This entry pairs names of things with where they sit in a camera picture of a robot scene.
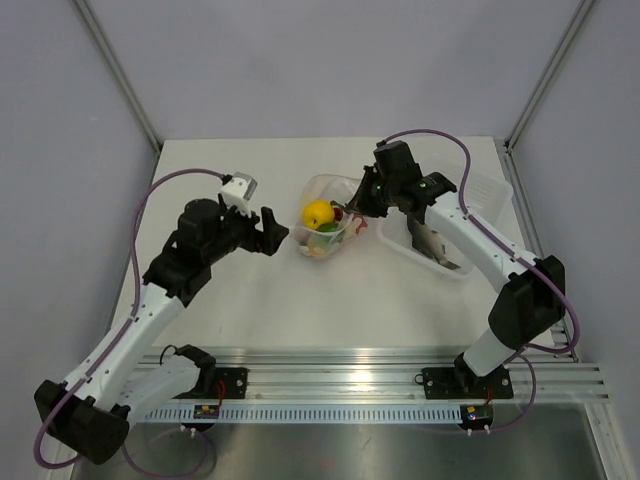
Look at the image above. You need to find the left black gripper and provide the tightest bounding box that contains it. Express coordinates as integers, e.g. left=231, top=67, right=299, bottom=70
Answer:
left=203, top=198, right=288, bottom=264

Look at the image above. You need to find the yellow lemon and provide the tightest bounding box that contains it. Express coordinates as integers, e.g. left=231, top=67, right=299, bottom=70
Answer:
left=302, top=200, right=334, bottom=230

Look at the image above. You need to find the clear dotted zip bag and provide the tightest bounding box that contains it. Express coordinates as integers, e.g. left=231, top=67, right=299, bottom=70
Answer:
left=292, top=174, right=369, bottom=260

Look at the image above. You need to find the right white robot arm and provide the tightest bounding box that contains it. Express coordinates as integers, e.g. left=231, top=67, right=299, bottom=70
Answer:
left=347, top=141, right=567, bottom=396

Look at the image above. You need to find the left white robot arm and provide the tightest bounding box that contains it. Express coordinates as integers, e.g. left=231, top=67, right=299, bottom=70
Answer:
left=34, top=199, right=289, bottom=465

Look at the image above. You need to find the grey toy fish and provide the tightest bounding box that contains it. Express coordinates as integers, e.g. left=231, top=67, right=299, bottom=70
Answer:
left=406, top=216, right=460, bottom=271

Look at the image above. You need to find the white plastic basket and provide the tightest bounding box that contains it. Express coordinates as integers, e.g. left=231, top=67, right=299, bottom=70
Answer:
left=377, top=157, right=512, bottom=290

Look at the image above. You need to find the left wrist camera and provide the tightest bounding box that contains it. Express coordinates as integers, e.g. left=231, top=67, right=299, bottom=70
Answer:
left=220, top=172, right=258, bottom=218

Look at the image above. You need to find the aluminium mounting rail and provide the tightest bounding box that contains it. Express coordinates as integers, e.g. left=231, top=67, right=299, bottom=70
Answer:
left=127, top=347, right=612, bottom=404

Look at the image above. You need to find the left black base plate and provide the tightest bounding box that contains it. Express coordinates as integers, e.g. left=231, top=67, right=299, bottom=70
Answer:
left=176, top=367, right=249, bottom=400

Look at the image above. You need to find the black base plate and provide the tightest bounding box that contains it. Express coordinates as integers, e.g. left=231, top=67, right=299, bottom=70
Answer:
left=414, top=367, right=514, bottom=400
left=176, top=367, right=249, bottom=400

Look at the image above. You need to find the white slotted cable duct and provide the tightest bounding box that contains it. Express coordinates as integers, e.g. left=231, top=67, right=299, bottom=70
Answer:
left=143, top=404, right=462, bottom=425

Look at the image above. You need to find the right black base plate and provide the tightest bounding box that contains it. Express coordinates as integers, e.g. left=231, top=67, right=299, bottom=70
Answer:
left=414, top=367, right=514, bottom=400

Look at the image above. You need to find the right aluminium frame post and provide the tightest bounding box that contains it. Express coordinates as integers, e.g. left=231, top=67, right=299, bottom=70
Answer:
left=504, top=0, right=599, bottom=154

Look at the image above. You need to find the aluminium frame post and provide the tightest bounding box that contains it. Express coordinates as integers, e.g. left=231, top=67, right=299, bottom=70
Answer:
left=70, top=0, right=163, bottom=157
left=504, top=0, right=599, bottom=154

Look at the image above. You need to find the left aluminium frame post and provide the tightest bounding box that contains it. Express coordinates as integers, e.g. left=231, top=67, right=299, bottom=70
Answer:
left=70, top=0, right=163, bottom=157

